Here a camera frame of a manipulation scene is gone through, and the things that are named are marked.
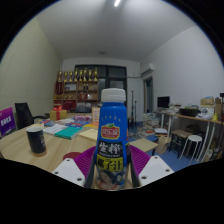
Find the white wall air conditioner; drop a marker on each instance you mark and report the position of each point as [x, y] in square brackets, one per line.
[147, 69]

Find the brown wooden stool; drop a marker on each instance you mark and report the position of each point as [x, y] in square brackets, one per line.
[181, 133]

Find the beige book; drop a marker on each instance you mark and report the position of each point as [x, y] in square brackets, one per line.
[89, 135]

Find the purple sign board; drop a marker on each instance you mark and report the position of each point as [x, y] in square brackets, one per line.
[6, 121]

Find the black office chair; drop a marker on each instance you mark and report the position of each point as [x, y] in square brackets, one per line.
[24, 115]

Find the black framed glass door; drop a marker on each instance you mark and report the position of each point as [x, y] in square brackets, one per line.
[116, 75]

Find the black microphone stand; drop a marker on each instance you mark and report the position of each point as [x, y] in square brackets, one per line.
[132, 106]

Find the white round stool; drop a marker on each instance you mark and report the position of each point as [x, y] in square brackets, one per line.
[194, 138]

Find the cluttered wooden side desk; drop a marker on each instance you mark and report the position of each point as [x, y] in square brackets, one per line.
[186, 117]

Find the blue white-capped drink bottle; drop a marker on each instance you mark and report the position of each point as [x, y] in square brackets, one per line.
[111, 133]

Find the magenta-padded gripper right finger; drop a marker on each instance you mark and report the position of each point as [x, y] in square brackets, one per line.
[155, 170]

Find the wooden shelf unit with trophies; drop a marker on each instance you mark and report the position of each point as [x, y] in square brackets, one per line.
[76, 95]

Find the brown paper bag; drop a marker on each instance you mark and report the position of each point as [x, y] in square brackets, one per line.
[163, 145]

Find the black cup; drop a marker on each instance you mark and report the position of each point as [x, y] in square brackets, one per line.
[36, 141]

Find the light wooden low table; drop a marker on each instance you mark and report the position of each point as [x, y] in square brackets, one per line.
[143, 145]

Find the white paper sheet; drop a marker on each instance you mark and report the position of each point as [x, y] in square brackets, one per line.
[55, 129]

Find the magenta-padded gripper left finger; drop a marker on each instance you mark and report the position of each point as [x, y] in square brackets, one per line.
[68, 171]

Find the black computer monitor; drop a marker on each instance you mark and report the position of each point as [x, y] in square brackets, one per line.
[163, 102]

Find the flat round red coaster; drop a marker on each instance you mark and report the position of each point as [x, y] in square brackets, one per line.
[70, 155]

